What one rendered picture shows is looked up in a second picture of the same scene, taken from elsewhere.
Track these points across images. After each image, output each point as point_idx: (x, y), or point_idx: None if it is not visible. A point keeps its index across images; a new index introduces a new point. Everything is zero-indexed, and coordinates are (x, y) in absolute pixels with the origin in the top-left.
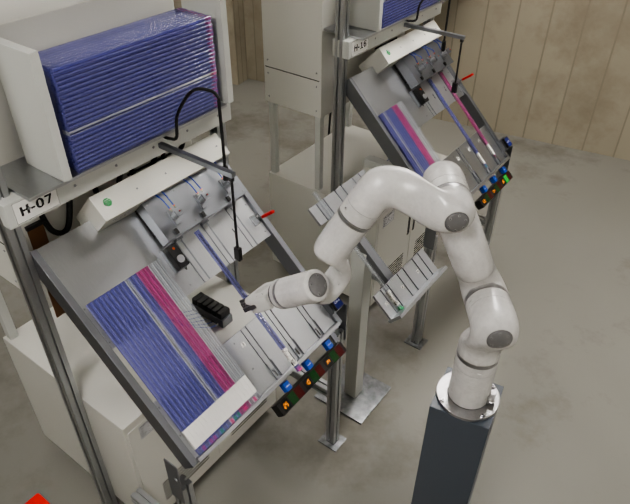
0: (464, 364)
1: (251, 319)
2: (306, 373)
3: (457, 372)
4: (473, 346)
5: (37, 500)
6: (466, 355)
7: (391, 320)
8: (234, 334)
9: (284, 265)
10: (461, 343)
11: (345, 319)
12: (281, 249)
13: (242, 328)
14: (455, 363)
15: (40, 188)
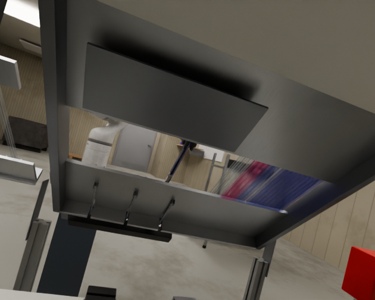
0: (111, 146)
1: (56, 296)
2: (125, 224)
3: (106, 156)
4: (125, 126)
5: None
6: (113, 139)
7: (37, 180)
8: (191, 190)
9: (60, 153)
10: (112, 134)
11: (42, 200)
12: (67, 124)
13: (181, 186)
14: (105, 152)
15: None
